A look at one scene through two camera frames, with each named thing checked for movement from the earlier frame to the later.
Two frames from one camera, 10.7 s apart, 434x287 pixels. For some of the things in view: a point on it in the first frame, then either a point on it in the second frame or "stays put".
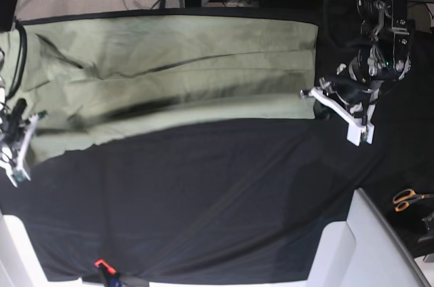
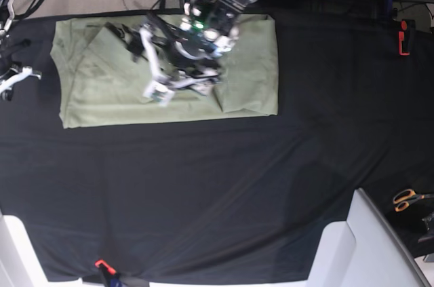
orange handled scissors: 403,198 stays put
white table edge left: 20,265 stays put
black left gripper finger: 18,110 → 5,53
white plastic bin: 365,250 stays put
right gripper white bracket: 353,115 → 161,91
